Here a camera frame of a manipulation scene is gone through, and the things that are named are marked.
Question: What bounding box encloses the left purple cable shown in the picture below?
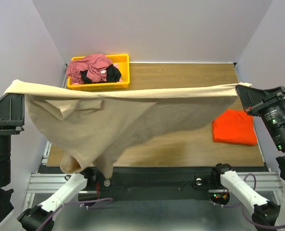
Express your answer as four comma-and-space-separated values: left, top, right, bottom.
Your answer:
36, 197, 114, 231

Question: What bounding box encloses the aluminium frame rail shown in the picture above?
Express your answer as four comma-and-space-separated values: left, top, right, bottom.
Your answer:
16, 141, 104, 231

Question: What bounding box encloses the orange folded t shirt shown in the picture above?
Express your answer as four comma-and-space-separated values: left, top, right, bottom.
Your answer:
212, 109, 257, 146

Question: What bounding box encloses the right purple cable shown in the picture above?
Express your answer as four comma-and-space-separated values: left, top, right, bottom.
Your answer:
213, 173, 285, 228

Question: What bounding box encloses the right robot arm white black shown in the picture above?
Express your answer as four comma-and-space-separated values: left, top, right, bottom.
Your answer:
210, 85, 285, 231

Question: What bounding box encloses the purple cable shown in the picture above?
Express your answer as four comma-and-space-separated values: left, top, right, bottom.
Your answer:
213, 173, 285, 228
36, 197, 114, 231

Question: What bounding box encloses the pink t shirt in bin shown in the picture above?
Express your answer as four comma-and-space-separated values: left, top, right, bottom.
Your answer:
66, 54, 113, 85

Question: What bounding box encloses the black t shirt in bin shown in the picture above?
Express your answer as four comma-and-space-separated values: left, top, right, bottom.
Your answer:
80, 64, 123, 84

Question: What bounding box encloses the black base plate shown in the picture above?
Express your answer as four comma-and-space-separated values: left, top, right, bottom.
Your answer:
38, 166, 246, 202

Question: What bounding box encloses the yellow plastic bin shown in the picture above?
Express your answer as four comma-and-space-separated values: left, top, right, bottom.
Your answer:
66, 54, 130, 91

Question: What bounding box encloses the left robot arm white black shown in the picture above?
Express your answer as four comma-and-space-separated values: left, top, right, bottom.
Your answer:
0, 93, 96, 231

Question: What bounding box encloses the beige t shirt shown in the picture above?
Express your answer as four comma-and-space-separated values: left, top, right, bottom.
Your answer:
6, 80, 238, 179

